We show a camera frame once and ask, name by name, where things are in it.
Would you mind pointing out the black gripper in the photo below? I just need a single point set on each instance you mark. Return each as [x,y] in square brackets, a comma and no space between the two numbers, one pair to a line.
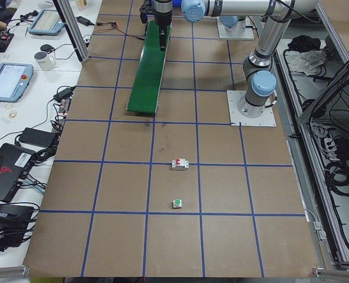
[162,18]

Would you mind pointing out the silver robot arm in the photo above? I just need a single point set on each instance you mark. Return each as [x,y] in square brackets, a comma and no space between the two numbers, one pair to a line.
[233,23]
[217,65]

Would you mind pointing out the blue plastic bin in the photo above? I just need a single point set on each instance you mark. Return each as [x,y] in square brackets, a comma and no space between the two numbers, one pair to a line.
[176,3]

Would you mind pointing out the green conveyor belt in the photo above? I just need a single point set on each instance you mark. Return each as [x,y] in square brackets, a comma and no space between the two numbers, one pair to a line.
[144,97]

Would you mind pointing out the far teach pendant tablet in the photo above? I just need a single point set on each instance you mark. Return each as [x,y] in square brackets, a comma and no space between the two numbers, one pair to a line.
[47,22]

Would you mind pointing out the teach pendant tablet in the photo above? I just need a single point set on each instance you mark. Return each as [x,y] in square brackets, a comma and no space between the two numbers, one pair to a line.
[47,22]
[14,80]

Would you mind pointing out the white mug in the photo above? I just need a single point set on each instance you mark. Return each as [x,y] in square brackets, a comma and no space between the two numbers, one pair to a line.
[45,61]

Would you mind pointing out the white red circuit breaker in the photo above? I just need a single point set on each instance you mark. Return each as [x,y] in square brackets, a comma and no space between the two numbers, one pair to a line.
[180,164]

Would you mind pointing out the near teach pendant tablet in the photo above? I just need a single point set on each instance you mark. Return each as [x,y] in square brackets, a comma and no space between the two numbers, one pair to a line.
[14,80]

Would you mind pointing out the black power brick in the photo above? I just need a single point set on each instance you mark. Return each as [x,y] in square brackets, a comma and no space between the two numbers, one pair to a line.
[38,137]

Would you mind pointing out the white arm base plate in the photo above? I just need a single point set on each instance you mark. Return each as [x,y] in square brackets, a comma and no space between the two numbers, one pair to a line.
[243,114]
[238,36]

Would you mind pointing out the aluminium frame post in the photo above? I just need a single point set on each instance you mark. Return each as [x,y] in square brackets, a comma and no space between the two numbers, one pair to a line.
[67,16]

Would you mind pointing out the green push button switch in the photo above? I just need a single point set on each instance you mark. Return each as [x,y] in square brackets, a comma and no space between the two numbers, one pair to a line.
[177,204]

